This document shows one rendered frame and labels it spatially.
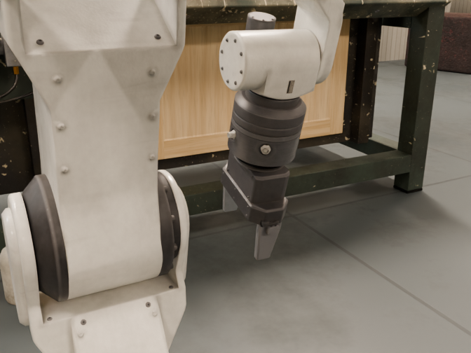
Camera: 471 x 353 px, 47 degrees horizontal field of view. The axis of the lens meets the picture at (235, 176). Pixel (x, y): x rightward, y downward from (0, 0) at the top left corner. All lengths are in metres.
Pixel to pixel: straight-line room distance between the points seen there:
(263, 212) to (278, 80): 0.17
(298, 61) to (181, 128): 1.46
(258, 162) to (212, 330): 0.91
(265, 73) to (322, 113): 1.76
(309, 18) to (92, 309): 0.42
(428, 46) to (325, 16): 1.75
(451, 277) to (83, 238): 1.45
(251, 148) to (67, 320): 0.29
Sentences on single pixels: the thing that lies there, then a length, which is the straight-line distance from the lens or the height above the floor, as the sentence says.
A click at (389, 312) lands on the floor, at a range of 1.63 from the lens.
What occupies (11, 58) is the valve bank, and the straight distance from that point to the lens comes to 1.51.
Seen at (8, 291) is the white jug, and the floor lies 0.05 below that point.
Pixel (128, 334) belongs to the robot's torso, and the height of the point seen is 0.50.
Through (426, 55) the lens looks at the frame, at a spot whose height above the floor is 0.60.
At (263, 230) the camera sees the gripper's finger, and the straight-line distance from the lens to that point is 0.69.
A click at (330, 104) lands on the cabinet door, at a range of 2.35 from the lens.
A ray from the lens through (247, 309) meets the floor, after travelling 1.57.
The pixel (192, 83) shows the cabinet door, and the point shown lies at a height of 0.53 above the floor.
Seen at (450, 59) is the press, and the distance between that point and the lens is 6.06.
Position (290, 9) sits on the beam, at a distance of 1.92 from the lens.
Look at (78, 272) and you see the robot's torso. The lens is 0.59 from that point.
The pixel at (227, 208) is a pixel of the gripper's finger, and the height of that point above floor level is 0.57.
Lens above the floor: 0.88
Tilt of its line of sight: 20 degrees down
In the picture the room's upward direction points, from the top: straight up
